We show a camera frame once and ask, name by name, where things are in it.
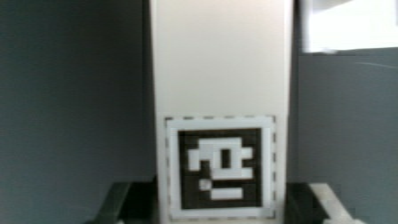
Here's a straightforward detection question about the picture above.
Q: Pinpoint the white desk leg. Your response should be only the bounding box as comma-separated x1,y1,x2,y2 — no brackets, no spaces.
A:
149,0,293,224

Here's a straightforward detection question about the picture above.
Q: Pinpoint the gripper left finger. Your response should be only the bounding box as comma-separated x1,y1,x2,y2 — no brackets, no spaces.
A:
87,180,158,224

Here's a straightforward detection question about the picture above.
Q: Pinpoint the white marker sheet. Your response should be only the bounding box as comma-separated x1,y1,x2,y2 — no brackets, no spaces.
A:
298,0,398,53

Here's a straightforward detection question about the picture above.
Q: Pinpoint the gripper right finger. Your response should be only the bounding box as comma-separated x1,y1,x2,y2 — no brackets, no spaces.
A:
284,183,366,224

